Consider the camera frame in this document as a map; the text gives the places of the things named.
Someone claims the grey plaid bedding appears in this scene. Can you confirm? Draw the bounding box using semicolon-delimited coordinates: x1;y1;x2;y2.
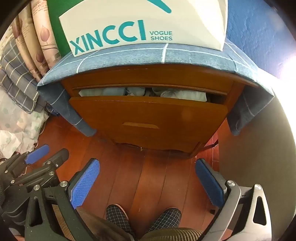
0;38;41;114

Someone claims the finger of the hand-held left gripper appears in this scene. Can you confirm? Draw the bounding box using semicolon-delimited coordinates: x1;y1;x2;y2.
2;144;50;181
10;148;70;187

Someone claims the person's right leg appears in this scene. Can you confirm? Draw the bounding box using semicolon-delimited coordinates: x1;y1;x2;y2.
141;227;208;241

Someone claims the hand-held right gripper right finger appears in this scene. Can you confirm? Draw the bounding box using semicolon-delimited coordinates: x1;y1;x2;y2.
195;158;272;241

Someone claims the white folded underwear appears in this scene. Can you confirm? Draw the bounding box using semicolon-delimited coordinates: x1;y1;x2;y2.
79;89;104;97

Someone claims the wooden nightstand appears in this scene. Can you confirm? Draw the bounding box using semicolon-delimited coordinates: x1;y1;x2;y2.
60;64;259;158

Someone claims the white shoe box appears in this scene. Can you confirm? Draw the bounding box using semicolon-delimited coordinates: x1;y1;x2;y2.
58;0;228;57

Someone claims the white leaf-print sheet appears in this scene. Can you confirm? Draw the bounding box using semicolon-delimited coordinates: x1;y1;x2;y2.
0;89;50;158

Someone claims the beige ribbed bra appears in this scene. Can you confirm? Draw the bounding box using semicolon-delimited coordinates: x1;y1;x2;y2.
159;89;207;102

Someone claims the beige floral fabric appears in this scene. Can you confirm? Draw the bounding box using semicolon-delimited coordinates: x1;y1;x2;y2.
11;0;61;80

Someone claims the blue checked cloth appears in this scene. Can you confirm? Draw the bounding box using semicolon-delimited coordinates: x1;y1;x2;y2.
37;38;275;137

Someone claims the pale blue folded underwear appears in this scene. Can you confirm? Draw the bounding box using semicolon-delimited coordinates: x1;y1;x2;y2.
103;88;126;96
126;87;146;96

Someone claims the blue foam wall panel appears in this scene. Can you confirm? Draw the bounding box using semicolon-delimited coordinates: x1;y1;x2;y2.
225;0;296;79

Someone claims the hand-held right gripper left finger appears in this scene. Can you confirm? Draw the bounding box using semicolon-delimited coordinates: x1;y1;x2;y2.
25;158;100;241

